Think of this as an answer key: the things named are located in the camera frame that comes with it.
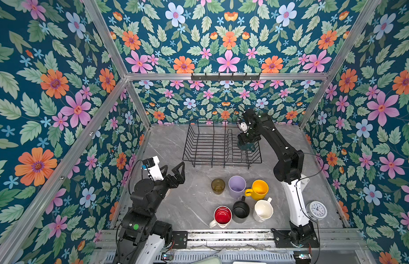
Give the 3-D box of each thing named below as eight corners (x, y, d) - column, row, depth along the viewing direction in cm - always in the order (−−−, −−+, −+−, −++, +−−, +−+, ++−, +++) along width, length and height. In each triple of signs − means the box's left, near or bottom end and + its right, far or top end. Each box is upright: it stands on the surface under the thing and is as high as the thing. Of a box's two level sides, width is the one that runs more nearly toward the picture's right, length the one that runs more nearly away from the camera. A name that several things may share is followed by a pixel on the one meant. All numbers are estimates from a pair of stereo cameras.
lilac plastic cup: (228, 201, 87) (229, 192, 77) (227, 186, 92) (229, 175, 82) (244, 201, 87) (247, 192, 77) (242, 186, 92) (245, 175, 82)
